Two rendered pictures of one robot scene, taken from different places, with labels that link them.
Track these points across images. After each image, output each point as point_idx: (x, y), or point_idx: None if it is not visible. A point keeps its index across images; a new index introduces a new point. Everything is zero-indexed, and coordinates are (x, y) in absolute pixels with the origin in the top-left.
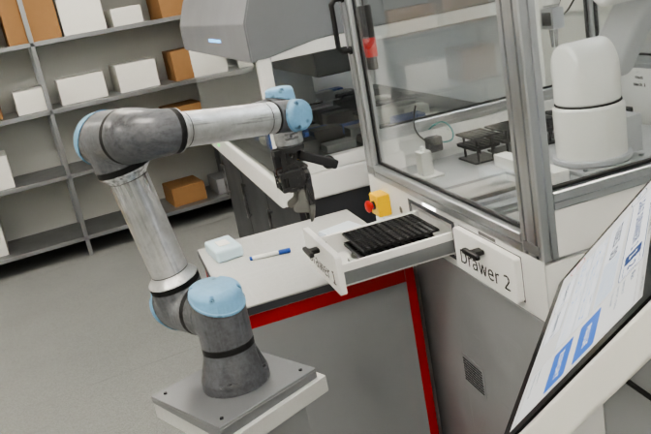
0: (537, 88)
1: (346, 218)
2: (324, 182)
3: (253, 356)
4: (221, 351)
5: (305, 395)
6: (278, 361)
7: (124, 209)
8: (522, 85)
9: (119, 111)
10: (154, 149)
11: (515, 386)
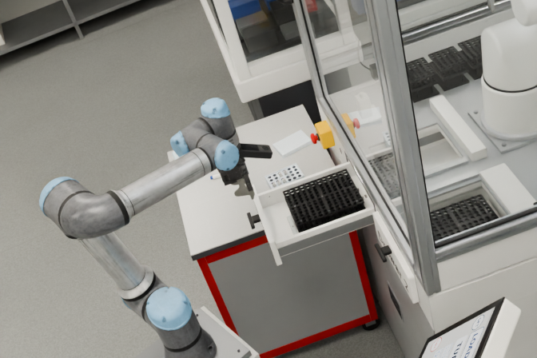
0: (419, 189)
1: (300, 121)
2: (280, 77)
3: (200, 347)
4: (175, 348)
5: None
6: (223, 336)
7: (88, 251)
8: (406, 187)
9: (71, 205)
10: (103, 233)
11: (419, 336)
